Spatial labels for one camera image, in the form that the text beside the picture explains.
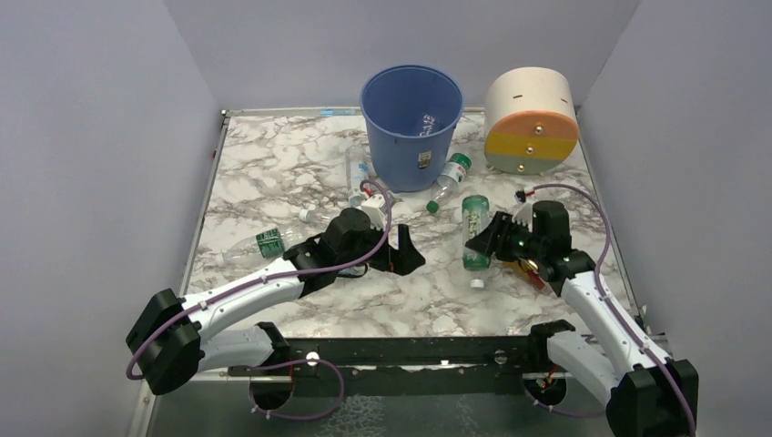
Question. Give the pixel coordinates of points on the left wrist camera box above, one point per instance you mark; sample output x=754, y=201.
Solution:
x=375, y=208

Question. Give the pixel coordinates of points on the black aluminium mounting rail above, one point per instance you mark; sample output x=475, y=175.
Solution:
x=279, y=368

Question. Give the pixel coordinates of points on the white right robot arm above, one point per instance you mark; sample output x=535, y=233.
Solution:
x=643, y=390

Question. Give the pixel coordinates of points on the clear bottle white green label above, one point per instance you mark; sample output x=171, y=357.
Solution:
x=453, y=173

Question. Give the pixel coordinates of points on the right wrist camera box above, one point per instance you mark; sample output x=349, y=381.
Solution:
x=524, y=215

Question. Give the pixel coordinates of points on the clear bottle white cap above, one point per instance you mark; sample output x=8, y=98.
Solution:
x=319, y=218

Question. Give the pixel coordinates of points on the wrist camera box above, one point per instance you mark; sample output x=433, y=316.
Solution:
x=524, y=215
x=375, y=208

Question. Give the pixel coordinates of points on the clear bottle dark green label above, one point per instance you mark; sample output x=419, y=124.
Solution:
x=263, y=247

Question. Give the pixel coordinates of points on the round pastel drawer cabinet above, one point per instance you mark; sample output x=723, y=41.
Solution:
x=530, y=121

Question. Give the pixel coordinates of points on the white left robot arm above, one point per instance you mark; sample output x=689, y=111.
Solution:
x=175, y=338

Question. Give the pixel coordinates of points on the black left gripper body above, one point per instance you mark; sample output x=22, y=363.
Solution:
x=391, y=254

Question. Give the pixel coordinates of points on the gold red snack packet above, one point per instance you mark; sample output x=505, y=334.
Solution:
x=526, y=272

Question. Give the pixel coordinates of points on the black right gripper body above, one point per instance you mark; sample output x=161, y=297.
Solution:
x=503, y=231

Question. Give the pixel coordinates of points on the upright-lying bottle blue white label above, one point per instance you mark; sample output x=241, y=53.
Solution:
x=357, y=170

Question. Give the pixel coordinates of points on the green floral label bottle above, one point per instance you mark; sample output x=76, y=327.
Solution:
x=475, y=219

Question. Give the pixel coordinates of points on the blue plastic bin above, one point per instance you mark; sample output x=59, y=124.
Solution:
x=410, y=112

